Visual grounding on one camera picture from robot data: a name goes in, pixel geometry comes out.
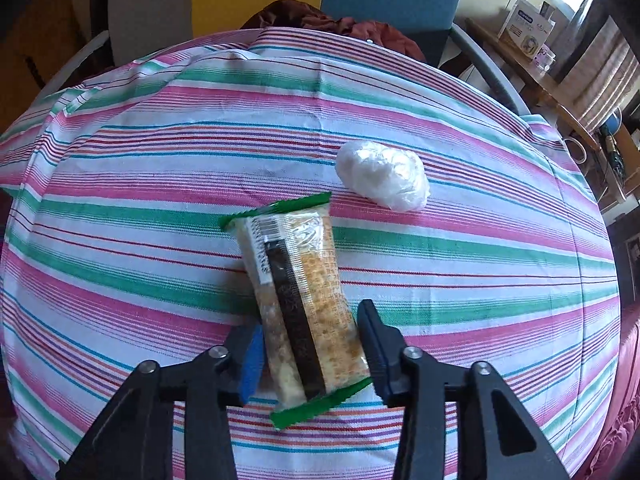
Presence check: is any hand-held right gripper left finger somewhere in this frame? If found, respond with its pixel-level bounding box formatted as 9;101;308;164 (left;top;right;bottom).
55;324;265;480

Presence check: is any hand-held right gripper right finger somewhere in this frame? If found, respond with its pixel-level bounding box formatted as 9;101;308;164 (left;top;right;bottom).
356;300;571;480

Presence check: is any clear green-edged snack packet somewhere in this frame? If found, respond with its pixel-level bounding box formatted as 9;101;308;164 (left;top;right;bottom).
222;192;374;430

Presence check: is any white plastic bag ball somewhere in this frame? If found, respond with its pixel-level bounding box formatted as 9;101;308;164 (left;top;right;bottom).
335;141;431;213

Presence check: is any striped tablecloth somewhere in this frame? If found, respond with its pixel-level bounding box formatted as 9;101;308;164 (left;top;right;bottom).
0;25;632;480

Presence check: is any red blanket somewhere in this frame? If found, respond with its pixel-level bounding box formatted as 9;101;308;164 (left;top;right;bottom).
589;305;640;480

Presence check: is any wooden side table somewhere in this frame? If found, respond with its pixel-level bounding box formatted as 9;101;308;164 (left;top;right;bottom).
465;17;640;213

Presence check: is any dark red cloth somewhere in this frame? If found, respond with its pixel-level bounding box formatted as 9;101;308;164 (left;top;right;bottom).
240;0;427;64

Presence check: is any blue round object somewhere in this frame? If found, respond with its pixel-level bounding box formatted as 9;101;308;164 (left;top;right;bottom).
600;109;624;137

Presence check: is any white printed carton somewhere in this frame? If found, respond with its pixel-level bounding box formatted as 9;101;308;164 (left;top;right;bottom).
497;0;557;62

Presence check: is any striped side curtain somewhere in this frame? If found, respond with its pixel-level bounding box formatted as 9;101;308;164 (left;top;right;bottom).
560;14;640;135

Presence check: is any wooden wardrobe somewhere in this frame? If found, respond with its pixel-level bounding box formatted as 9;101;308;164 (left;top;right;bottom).
0;0;93;133

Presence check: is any white cable loop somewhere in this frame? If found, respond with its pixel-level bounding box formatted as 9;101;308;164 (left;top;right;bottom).
564;135;589;164

